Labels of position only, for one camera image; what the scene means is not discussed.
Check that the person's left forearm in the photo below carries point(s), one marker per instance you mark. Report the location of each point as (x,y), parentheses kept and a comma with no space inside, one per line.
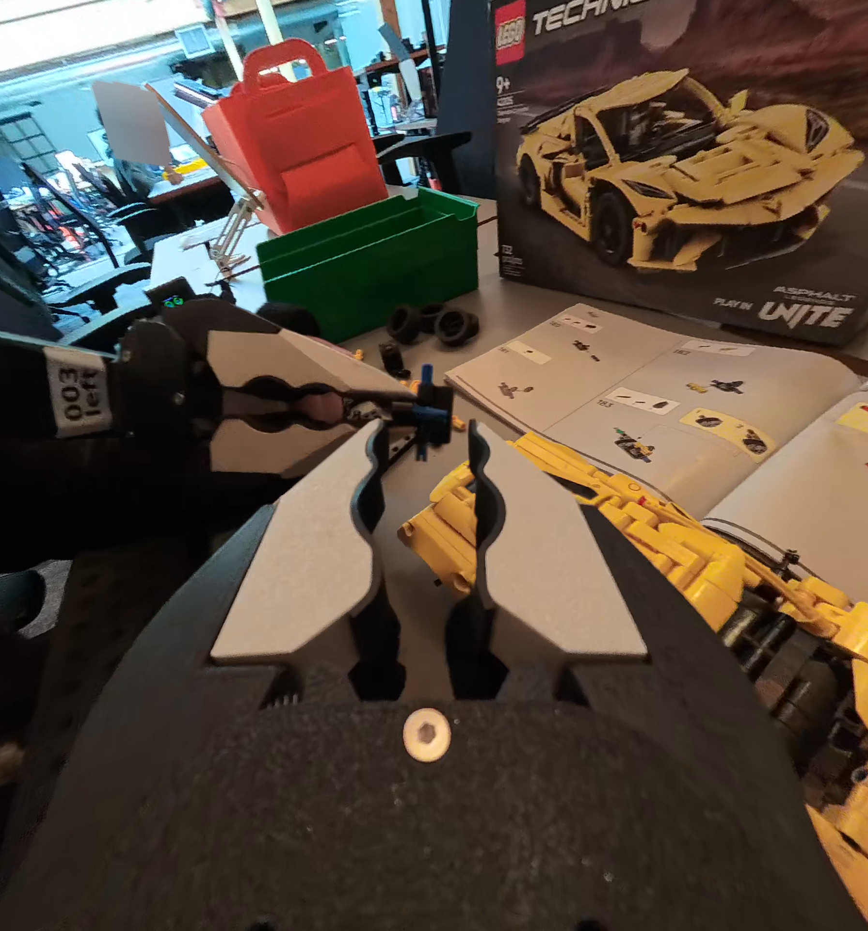
(114,494)

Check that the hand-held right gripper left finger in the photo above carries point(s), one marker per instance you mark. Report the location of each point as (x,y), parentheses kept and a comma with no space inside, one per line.
(296,582)

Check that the small black brick assembly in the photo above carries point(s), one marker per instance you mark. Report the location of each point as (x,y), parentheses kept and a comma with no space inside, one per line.
(434,418)

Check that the green plastic bin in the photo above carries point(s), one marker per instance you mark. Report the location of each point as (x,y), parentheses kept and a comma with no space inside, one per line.
(376,269)

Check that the toy car set box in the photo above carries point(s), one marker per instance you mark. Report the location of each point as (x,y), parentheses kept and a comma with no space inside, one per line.
(696,233)

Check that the building instruction booklet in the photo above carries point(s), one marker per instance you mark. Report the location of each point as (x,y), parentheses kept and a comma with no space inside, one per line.
(587,364)

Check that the black device with green lights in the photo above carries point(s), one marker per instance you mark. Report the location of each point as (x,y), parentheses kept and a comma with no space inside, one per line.
(168,297)

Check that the person's left hand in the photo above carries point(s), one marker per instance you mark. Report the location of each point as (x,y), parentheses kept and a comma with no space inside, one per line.
(319,405)

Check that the red cardboard carrier box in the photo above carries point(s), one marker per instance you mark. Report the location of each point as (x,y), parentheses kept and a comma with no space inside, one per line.
(310,131)

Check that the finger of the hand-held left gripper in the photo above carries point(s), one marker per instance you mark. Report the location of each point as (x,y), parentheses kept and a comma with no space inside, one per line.
(274,447)
(310,360)

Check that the yellow toy brick car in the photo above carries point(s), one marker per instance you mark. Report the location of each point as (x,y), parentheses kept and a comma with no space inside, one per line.
(696,567)

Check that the black office chair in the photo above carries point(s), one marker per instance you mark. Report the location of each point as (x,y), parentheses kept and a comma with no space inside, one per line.
(463,109)
(77,284)

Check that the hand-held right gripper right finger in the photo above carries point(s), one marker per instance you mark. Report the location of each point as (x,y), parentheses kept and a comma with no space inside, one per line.
(565,582)

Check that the pile of black yellow bricks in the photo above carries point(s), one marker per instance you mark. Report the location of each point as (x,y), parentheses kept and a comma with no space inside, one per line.
(359,355)

